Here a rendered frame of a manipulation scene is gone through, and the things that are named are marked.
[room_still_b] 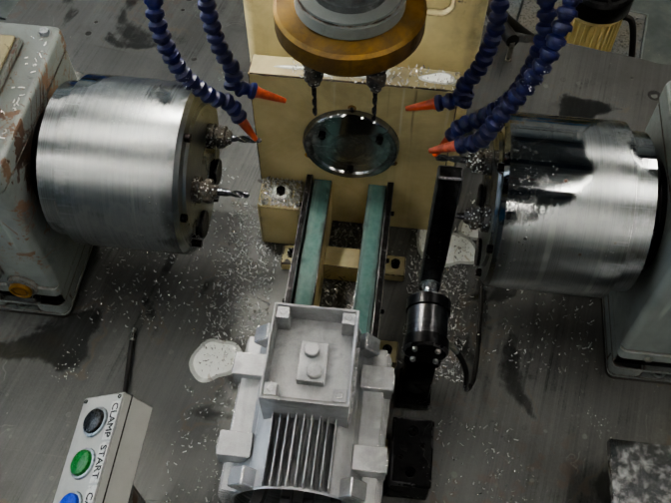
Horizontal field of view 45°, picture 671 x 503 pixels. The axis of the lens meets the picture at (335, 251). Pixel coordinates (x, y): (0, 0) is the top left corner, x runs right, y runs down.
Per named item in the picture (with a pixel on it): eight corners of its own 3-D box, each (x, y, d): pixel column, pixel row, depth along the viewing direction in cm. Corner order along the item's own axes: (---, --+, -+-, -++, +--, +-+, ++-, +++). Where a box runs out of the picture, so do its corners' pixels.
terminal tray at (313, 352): (276, 329, 101) (272, 300, 95) (360, 338, 100) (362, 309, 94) (260, 421, 94) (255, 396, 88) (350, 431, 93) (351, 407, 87)
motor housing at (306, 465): (253, 376, 114) (240, 311, 98) (387, 390, 113) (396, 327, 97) (227, 521, 103) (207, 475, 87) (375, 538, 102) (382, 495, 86)
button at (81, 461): (85, 454, 94) (73, 449, 93) (102, 452, 93) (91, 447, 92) (77, 480, 93) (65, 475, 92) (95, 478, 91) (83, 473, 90)
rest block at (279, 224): (268, 215, 144) (263, 172, 133) (307, 219, 143) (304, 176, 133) (262, 243, 140) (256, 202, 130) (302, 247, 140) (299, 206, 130)
